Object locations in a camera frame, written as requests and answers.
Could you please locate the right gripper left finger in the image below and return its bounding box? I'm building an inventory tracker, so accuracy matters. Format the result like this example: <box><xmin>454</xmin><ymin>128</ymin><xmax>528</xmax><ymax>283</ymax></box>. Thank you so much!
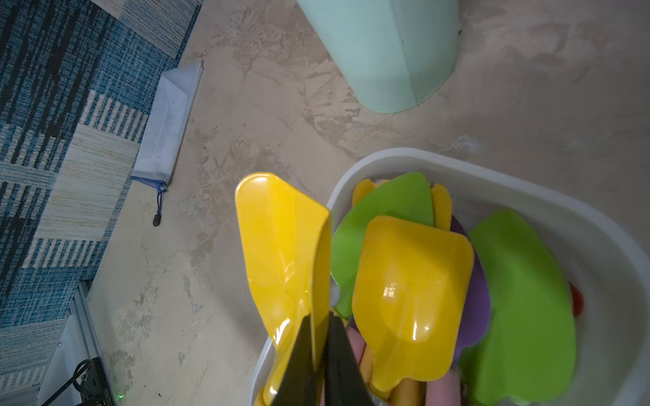
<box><xmin>272</xmin><ymin>316</ymin><xmax>319</xmax><ymax>406</ymax></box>

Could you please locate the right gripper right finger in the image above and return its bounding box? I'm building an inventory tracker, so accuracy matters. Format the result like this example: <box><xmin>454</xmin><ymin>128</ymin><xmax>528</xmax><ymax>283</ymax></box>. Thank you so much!
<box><xmin>324</xmin><ymin>312</ymin><xmax>373</xmax><ymax>406</ymax></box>

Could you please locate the purple shovel pink handle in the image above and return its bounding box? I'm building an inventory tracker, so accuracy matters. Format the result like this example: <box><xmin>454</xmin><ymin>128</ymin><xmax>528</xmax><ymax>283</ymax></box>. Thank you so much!
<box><xmin>345</xmin><ymin>326</ymin><xmax>366</xmax><ymax>365</ymax></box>
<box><xmin>425</xmin><ymin>215</ymin><xmax>493</xmax><ymax>406</ymax></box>

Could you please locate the yellow shovel wooden handle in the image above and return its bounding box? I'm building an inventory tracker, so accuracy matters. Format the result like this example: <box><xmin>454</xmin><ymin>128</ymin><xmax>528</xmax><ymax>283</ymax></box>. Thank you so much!
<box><xmin>352</xmin><ymin>216</ymin><xmax>474</xmax><ymax>400</ymax></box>

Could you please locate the green shovel wooden handle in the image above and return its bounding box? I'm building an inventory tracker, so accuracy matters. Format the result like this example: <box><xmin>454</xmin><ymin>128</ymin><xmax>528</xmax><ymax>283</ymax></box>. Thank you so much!
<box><xmin>460</xmin><ymin>209</ymin><xmax>577</xmax><ymax>405</ymax></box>

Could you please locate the red shovel wooden handle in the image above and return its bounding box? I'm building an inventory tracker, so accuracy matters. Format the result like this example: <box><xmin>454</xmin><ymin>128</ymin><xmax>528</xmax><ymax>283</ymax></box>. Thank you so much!
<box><xmin>570</xmin><ymin>284</ymin><xmax>584</xmax><ymax>318</ymax></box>

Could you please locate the white plastic storage box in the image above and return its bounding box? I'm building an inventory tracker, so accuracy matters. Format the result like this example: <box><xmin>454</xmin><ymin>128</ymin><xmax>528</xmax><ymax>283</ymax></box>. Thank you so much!
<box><xmin>251</xmin><ymin>148</ymin><xmax>649</xmax><ymax>405</ymax></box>

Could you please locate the green pen holder cup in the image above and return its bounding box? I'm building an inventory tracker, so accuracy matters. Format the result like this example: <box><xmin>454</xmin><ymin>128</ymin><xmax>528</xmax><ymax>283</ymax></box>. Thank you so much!
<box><xmin>299</xmin><ymin>0</ymin><xmax>460</xmax><ymax>113</ymax></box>

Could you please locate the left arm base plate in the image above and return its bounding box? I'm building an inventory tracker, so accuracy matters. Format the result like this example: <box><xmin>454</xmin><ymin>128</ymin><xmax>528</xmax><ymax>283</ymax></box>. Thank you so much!
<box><xmin>40</xmin><ymin>357</ymin><xmax>118</xmax><ymax>406</ymax></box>

